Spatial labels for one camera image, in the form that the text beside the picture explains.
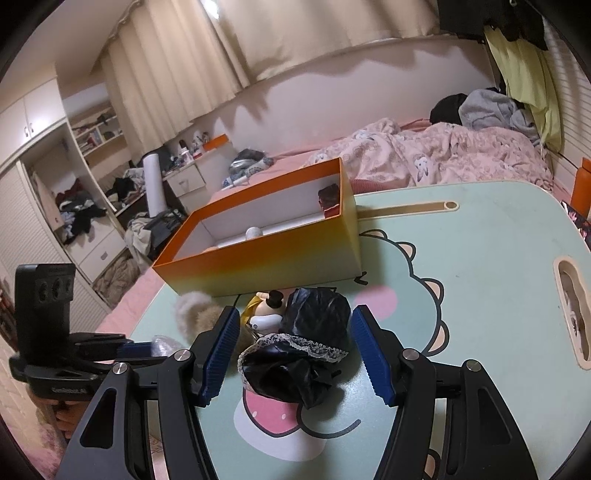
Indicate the dark clothes pile on bed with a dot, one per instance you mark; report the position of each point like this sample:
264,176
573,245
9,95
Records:
247,164

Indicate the white wardrobe with shelves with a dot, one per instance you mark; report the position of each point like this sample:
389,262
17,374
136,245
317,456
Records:
41,106

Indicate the person's left hand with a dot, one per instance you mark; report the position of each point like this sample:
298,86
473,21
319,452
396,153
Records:
62,417

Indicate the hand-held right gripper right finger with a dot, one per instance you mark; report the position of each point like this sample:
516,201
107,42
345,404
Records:
371,360

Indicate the black garment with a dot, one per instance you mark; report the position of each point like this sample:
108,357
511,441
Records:
445,108

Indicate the beige curtain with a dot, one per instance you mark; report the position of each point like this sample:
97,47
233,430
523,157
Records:
184,55

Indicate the orange cardboard box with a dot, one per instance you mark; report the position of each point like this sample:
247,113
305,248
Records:
277,258

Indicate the orange wooden bed post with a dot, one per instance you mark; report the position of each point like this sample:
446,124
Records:
582,189

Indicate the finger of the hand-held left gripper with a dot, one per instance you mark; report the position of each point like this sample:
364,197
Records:
134,349

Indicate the white nightstand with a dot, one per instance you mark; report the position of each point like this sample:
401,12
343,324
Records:
184,180

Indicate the pile of dark clothes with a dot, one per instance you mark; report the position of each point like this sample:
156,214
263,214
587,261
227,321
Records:
78,212

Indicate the yellow-green pillow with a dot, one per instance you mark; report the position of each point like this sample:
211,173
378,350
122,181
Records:
531,78

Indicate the grey garment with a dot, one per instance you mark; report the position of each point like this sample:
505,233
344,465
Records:
489,108

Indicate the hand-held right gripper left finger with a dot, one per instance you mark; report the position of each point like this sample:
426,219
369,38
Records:
219,355

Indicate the pink floral quilt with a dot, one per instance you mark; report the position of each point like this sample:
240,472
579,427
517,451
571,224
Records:
438,152

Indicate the cluster of small bottles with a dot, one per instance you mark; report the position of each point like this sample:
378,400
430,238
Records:
194,145

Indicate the white paper roll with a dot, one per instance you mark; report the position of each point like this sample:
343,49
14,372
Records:
153,184

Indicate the dark hanging clothes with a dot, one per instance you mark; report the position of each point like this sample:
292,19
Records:
475,14

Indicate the dark red packet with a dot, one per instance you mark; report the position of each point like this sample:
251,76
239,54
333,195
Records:
329,198

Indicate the small white round object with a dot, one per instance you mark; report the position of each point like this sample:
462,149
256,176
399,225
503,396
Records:
253,233

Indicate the black white cartoon figurine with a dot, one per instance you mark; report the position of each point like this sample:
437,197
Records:
268,318

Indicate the pile of mixed clothes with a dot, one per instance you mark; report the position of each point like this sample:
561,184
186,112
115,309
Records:
147,235

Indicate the black lace-trimmed cloth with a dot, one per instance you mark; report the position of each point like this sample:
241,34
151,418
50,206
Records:
286,374

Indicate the fluffy beige pompom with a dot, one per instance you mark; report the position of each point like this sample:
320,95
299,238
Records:
198,314

